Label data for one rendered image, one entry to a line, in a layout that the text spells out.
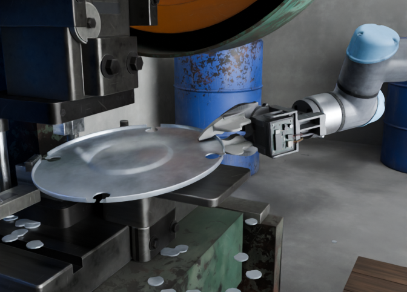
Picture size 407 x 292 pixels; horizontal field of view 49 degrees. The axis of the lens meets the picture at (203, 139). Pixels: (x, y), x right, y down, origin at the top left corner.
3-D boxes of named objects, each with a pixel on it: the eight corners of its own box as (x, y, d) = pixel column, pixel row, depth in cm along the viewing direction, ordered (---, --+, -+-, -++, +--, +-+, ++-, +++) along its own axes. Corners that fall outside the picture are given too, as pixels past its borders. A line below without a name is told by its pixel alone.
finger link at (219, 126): (209, 128, 68) (261, 117, 72) (193, 120, 74) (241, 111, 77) (211, 148, 69) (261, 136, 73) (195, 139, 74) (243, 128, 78)
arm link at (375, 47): (403, 20, 79) (382, 74, 86) (346, 20, 77) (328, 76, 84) (429, 42, 74) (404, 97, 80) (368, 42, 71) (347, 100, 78)
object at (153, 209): (250, 245, 72) (252, 165, 69) (214, 291, 60) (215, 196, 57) (121, 217, 83) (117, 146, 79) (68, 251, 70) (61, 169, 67)
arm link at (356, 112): (366, 71, 87) (352, 108, 92) (320, 80, 82) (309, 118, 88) (395, 93, 81) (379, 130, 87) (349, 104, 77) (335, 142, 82)
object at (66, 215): (141, 185, 83) (140, 169, 82) (65, 229, 65) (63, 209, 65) (72, 173, 90) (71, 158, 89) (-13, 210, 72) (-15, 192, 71)
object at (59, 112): (138, 116, 79) (137, 85, 78) (57, 143, 62) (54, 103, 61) (68, 108, 86) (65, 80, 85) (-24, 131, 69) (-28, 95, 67)
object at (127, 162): (80, 129, 85) (79, 126, 85) (232, 125, 81) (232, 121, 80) (-9, 203, 59) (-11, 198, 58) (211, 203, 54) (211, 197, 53)
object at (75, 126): (88, 129, 75) (86, 108, 74) (68, 136, 71) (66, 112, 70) (73, 128, 77) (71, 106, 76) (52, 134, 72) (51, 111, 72)
